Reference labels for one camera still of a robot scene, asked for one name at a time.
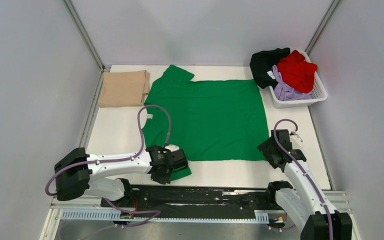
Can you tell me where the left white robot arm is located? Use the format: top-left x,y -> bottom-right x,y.
54,144 -> 188,207

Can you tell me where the lilac t shirt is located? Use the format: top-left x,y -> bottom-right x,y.
271,65 -> 312,102

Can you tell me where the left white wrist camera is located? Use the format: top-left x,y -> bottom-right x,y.
164,144 -> 180,152

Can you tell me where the black t shirt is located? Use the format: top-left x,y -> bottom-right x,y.
249,47 -> 291,89

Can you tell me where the red t shirt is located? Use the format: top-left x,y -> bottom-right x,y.
276,50 -> 318,94

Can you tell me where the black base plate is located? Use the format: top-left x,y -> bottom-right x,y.
113,184 -> 286,220

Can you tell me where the aluminium frame rail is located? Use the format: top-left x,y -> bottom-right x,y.
50,189 -> 352,214

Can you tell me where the green t shirt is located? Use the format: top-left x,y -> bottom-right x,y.
141,64 -> 270,182

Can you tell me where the folded beige t shirt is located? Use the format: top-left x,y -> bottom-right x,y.
98,70 -> 150,108

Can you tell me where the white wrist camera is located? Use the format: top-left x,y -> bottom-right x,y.
290,131 -> 304,145
164,144 -> 180,152

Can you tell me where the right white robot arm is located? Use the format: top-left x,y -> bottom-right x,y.
257,129 -> 353,240

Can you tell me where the white laundry basket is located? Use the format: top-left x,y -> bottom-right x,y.
268,49 -> 328,109

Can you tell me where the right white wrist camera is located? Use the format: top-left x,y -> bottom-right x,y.
290,131 -> 304,145

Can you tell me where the white slotted cable duct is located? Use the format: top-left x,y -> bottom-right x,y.
61,209 -> 270,224

